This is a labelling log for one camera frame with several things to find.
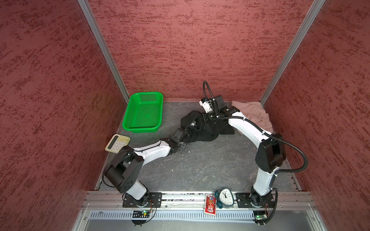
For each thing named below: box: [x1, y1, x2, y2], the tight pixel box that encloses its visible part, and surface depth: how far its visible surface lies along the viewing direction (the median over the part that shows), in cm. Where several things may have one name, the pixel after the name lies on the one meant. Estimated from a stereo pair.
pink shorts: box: [231, 100, 275, 133], surface depth 112 cm
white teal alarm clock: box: [214, 187, 235, 209], surface depth 73 cm
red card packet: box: [204, 193, 218, 216], surface depth 72 cm
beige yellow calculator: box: [104, 134, 132, 154], surface depth 97 cm
